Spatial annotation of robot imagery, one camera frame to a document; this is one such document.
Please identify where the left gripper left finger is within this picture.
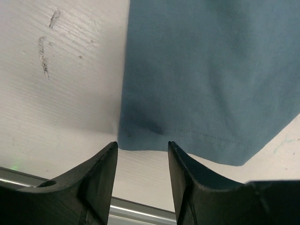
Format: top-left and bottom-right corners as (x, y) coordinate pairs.
(0, 142), (118, 225)

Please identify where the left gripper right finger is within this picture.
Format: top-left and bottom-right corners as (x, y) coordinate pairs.
(168, 142), (300, 225)

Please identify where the blue t shirt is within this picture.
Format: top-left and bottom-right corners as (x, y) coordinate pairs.
(118, 0), (300, 166)

